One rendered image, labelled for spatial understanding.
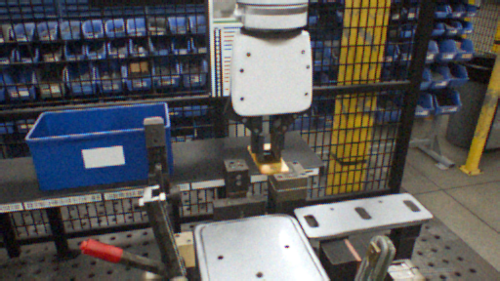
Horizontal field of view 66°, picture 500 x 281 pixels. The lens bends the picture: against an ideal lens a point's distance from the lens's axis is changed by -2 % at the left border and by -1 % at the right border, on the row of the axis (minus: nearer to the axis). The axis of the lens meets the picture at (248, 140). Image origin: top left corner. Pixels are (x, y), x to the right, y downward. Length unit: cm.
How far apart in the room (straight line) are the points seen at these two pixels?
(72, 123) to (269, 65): 70
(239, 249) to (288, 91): 38
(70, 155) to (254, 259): 46
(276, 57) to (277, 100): 6
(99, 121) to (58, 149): 17
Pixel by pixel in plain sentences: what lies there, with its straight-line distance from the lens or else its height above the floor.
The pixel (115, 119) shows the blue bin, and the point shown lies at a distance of 105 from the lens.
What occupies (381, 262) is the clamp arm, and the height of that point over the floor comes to 109.
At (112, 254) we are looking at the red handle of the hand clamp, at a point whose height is 113.
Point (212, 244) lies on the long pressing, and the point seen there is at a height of 100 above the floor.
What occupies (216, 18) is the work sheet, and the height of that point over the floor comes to 137.
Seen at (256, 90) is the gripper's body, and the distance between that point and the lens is 47.
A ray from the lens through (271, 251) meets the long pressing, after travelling 76.
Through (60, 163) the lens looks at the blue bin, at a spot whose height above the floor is 110.
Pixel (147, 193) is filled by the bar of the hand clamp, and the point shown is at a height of 121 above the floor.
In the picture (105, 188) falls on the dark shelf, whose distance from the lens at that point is 94.
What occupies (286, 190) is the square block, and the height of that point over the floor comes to 103.
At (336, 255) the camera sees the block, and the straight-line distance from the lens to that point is 80.
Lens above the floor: 151
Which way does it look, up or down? 26 degrees down
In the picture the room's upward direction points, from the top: straight up
